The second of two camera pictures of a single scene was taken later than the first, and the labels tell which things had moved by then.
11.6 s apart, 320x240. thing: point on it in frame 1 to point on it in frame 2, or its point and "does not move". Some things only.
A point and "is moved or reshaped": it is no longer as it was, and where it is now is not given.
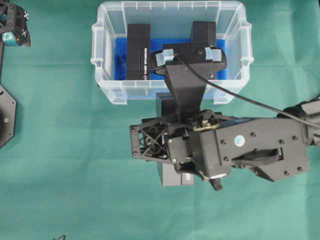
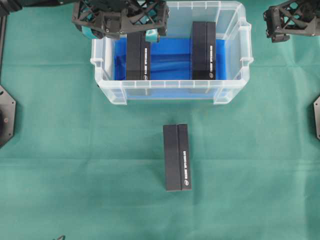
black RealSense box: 138,52 does not move
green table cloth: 66,173 does not move
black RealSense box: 170,175 is moved or reshaped
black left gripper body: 17,17 to 105,19
